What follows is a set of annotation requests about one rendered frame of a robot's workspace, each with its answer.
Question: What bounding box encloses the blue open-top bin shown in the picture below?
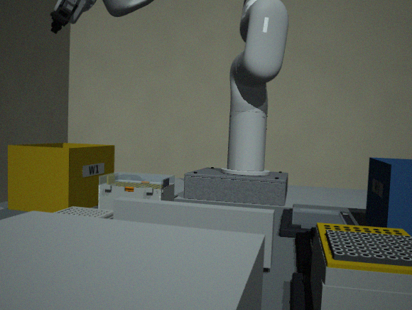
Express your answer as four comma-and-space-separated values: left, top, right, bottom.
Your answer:
365, 157, 412, 237

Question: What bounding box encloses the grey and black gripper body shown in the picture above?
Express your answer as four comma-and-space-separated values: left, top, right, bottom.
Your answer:
54, 0, 95, 24

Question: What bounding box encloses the yellow open-top bin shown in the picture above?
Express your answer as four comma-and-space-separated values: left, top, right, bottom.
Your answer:
8, 143, 114, 213

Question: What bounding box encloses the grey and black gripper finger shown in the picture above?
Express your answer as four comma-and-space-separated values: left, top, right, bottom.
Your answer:
50, 0, 77, 34

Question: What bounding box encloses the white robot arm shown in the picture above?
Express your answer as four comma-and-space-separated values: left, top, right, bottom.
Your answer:
102, 0, 288, 176

